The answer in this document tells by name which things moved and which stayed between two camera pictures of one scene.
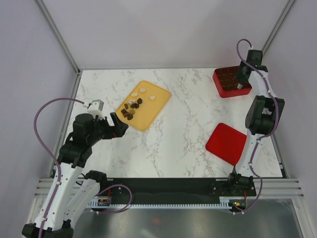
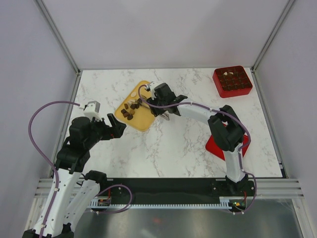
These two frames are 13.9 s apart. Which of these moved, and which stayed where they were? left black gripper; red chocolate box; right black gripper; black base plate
Moved: right black gripper
Stayed: left black gripper; red chocolate box; black base plate
